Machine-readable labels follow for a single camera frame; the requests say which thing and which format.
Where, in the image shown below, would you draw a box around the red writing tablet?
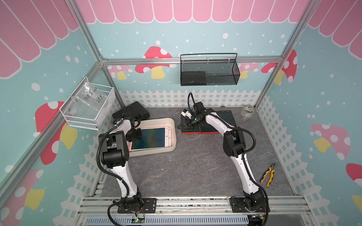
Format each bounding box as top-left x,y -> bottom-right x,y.
181,115 -> 200,134
216,110 -> 237,127
199,123 -> 219,134

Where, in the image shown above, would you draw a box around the cream plastic storage box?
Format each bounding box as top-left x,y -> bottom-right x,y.
128,118 -> 177,157

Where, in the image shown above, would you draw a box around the pink writing tablet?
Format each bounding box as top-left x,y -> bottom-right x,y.
130,127 -> 170,152

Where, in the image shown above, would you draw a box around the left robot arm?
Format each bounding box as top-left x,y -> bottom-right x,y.
96,119 -> 144,212

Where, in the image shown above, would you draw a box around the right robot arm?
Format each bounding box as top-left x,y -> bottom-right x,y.
178,102 -> 270,214

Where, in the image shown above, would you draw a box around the black box in basket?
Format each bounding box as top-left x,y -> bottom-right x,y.
180,71 -> 206,86

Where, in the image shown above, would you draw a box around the black case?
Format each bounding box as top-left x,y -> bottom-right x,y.
112,101 -> 150,121

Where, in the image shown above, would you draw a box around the clear tape roll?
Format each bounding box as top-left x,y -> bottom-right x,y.
241,105 -> 256,118

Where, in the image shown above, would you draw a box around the clear plastic bag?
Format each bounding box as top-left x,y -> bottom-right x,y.
71,82 -> 107,114

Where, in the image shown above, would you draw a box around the yellow black pliers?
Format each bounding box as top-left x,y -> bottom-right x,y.
260,163 -> 276,187

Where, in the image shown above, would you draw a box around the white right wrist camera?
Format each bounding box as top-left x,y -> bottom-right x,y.
181,109 -> 192,119

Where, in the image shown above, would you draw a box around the black mesh wall basket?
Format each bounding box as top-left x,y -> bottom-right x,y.
180,53 -> 241,86

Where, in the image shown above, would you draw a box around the white wire wall basket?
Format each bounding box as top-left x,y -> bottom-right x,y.
59,77 -> 116,131

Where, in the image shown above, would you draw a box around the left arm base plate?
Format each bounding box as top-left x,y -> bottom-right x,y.
117,197 -> 157,214

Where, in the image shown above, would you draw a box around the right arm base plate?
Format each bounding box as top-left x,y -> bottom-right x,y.
229,196 -> 270,213

